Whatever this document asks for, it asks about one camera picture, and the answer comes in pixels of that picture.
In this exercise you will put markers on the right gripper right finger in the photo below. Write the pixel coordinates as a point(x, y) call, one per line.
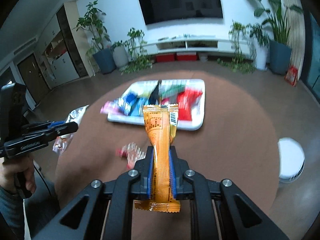
point(200, 192)

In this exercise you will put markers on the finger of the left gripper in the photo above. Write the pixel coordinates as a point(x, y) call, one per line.
point(50, 129)

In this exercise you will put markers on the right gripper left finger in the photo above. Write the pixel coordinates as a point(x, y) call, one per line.
point(118, 197)

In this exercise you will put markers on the silver white snack packet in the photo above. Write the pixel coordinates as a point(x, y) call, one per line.
point(72, 124)

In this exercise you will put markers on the red white patterned snack packet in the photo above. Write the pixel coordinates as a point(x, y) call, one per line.
point(132, 152)

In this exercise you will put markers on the orange snack bar wrapper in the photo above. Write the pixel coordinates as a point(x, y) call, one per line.
point(160, 123)

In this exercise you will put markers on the person's left hand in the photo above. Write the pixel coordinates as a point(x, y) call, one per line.
point(10, 167)

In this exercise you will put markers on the brown entrance door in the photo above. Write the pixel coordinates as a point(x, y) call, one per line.
point(33, 78)

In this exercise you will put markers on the pink snack packet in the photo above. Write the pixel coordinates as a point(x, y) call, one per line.
point(110, 107)

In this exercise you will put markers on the dark blue snack packet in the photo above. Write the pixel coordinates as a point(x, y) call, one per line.
point(131, 104)

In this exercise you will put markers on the red snack bag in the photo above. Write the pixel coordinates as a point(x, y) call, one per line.
point(186, 100)

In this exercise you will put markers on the tall plant blue pot left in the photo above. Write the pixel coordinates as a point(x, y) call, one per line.
point(99, 53)

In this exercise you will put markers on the tall plant blue pot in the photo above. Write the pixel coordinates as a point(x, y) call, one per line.
point(276, 18)
point(99, 53)

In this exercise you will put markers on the black snack packet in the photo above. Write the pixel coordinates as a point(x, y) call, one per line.
point(154, 96)

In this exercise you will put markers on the white rectangular tray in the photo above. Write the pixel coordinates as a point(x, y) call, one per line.
point(197, 110)

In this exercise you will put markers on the trailing plant white pot left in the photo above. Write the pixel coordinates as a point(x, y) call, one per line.
point(130, 55)

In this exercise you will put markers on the trailing plant white pot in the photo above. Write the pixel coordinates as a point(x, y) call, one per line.
point(130, 55)
point(249, 43)

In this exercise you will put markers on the white round stool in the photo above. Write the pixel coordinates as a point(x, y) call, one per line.
point(292, 160)

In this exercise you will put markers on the red storage box right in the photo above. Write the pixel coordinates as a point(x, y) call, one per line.
point(186, 56)

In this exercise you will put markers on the red storage box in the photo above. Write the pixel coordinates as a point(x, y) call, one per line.
point(168, 57)
point(186, 56)

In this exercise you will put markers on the red storage box left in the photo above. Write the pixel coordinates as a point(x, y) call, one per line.
point(168, 57)

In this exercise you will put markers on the white low TV console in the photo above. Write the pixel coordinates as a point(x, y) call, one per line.
point(189, 43)

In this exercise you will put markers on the red gift bag on floor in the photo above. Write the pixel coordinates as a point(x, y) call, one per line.
point(292, 75)

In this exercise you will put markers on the trailing plant white pot right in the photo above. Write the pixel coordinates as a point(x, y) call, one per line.
point(249, 43)

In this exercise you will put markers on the tall plant blue pot right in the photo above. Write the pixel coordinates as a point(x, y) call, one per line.
point(276, 18)

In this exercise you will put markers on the wall-mounted black television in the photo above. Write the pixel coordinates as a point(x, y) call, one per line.
point(156, 11)

